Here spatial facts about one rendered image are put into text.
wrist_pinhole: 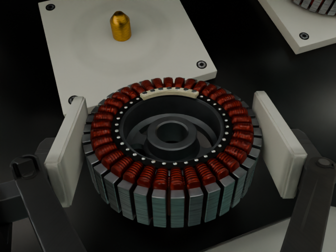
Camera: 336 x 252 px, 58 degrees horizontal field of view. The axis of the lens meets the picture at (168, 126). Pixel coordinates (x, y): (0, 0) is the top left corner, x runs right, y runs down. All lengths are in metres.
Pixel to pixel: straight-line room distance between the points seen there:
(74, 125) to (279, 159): 0.11
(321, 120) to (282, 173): 0.16
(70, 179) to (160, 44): 0.19
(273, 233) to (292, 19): 0.22
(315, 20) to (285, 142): 0.24
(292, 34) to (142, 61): 0.16
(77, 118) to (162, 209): 0.07
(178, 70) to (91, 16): 0.12
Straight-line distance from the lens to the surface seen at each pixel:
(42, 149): 0.18
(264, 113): 0.19
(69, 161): 0.16
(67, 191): 0.16
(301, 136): 0.18
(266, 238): 0.29
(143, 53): 0.31
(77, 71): 0.31
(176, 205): 0.16
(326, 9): 0.38
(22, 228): 0.27
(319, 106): 0.33
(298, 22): 0.37
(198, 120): 0.22
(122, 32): 0.32
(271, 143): 0.18
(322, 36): 0.37
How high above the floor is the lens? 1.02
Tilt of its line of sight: 63 degrees down
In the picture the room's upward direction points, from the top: 2 degrees clockwise
